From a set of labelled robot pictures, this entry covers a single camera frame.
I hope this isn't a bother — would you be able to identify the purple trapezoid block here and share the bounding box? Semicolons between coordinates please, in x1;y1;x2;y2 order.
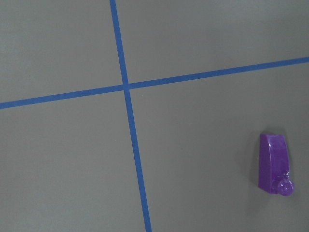
258;134;294;196

